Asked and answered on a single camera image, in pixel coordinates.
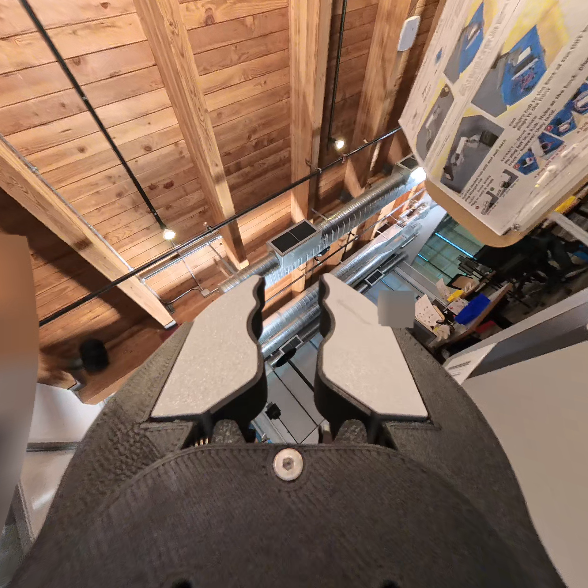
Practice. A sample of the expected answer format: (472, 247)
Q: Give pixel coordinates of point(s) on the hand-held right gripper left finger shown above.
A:
(206, 363)

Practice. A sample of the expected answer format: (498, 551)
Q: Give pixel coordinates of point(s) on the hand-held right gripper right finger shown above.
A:
(367, 363)

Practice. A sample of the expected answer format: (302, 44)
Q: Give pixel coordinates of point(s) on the dark grey desk panel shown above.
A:
(542, 344)

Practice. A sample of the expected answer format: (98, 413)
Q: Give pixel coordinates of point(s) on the black round fixture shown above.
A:
(94, 356)

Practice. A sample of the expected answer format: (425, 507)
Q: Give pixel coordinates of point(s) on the blue storage bin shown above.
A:
(473, 308)

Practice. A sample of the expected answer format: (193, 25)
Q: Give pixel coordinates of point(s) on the ceiling spotlight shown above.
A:
(339, 144)
(168, 234)

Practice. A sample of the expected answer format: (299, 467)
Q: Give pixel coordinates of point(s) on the black ceiling pipe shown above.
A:
(275, 195)

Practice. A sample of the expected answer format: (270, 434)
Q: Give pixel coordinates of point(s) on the printed instruction poster board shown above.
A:
(482, 115)

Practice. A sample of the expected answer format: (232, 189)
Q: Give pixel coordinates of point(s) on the black ceiling light track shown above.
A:
(91, 112)

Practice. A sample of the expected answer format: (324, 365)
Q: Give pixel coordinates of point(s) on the white ceiling device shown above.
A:
(409, 32)

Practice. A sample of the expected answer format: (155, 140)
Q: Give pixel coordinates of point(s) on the silver ventilation duct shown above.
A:
(358, 202)
(294, 317)

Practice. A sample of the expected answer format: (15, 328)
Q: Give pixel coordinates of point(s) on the metal duct vent box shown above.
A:
(294, 243)

